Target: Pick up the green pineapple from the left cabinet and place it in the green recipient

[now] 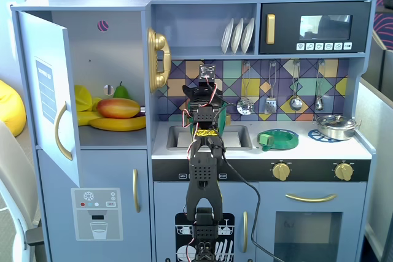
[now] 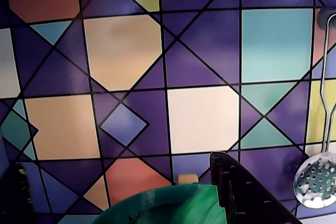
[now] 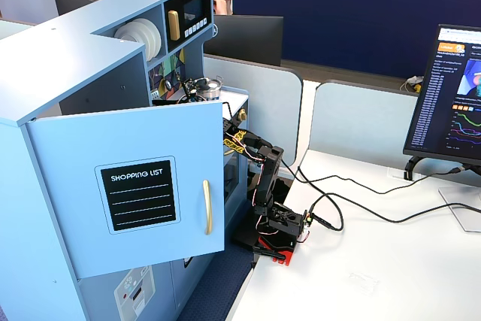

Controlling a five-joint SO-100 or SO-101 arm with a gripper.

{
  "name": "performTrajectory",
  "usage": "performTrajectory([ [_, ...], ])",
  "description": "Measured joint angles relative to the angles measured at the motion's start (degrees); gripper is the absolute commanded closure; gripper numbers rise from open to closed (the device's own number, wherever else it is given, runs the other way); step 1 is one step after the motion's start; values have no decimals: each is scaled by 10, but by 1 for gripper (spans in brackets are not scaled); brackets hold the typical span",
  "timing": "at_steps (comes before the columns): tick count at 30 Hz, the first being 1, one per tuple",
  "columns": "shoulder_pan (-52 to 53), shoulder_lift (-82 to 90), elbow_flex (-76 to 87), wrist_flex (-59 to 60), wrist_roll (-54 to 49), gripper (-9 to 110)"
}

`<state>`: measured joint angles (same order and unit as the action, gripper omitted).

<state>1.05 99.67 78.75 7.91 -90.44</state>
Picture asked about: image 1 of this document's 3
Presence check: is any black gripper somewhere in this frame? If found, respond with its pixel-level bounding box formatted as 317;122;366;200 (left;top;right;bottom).
182;85;228;109

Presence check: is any blue open cabinet door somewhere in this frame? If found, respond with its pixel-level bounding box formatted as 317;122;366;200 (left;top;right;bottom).
17;10;82;188

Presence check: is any steel skimmer utensil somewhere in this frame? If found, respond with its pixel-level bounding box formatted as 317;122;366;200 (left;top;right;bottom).
236;60;256;116

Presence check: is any grey toy sink basin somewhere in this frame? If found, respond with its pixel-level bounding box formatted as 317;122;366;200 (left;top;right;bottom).
166;125;254;152

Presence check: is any white toy plate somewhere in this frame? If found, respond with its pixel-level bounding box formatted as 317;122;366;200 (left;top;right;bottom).
221;17;235;55
240;17;256;54
230;17;245;55

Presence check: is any steel slotted spatula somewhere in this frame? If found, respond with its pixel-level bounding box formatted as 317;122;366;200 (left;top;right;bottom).
265;60;278;115

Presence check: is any gold toy telephone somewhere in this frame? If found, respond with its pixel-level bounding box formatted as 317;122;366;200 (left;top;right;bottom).
146;26;172;94

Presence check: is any light green cube block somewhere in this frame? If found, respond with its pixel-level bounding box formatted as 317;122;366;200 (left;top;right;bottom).
259;133;275;147

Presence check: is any green toy pear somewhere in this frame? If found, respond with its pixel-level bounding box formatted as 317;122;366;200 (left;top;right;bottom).
112;81;130;101

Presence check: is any yellow toy banana bunch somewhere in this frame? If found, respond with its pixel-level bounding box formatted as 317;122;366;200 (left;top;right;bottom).
77;110;147;132

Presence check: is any red orange toy mango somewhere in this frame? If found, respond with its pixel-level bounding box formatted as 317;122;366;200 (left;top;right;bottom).
96;98;142;120

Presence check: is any steel ladle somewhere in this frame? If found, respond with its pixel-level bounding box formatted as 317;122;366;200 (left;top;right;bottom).
289;60;303;112

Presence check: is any dark green flat bowl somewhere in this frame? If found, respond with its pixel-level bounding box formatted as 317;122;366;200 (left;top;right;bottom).
257;128;300;153

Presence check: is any gold stove knob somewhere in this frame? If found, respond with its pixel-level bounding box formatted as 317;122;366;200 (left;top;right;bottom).
271;163;291;181
334;163;354;181

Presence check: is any blue dishwasher door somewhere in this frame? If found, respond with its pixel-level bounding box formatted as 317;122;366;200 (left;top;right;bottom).
153;182;259;262

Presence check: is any steel spoon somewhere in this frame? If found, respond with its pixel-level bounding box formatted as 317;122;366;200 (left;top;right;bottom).
314;60;326;111

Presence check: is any blue round trivet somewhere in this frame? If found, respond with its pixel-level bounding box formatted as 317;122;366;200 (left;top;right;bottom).
307;128;342;144

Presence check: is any black toy microwave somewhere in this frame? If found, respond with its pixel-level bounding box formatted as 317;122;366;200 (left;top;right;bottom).
258;1;372;55

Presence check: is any yellow toy star fruit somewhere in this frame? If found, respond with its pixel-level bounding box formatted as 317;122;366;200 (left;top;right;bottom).
73;85;103;113

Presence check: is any blue freezer door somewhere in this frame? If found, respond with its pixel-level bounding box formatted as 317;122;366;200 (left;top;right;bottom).
36;148;150;262

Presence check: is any blue oven door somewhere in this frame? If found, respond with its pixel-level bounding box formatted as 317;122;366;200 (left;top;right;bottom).
257;182;368;262

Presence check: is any steel pot with lid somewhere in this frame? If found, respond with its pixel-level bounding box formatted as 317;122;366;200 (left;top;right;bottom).
313;114;361;141

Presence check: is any ice dispenser sticker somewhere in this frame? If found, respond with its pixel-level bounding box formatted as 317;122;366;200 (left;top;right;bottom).
71;187;124;242

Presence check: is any shopping list door sticker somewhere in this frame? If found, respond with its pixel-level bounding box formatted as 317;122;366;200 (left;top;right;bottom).
34;56;58;125

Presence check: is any white office chair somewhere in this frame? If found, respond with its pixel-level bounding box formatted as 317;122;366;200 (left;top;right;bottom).
0;118;44;262

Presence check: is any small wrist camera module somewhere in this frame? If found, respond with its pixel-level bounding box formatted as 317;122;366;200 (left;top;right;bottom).
198;63;216;87

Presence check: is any gold microwave handle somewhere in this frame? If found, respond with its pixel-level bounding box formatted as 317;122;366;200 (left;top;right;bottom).
265;13;276;45

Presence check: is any black power cable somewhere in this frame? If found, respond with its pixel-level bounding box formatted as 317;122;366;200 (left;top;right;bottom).
214;142;287;262

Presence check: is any gold freezer door handle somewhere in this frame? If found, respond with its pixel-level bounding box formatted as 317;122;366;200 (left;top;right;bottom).
132;168;142;214

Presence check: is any gold dishwasher door handle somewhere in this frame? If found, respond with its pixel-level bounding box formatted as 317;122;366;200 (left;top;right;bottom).
242;210;249;254

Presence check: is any gold oven door handle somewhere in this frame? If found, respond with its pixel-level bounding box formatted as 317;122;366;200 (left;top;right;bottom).
285;193;338;204

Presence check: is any gold curved cabinet door handle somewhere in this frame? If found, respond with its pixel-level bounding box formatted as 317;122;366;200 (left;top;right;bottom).
55;101;74;161

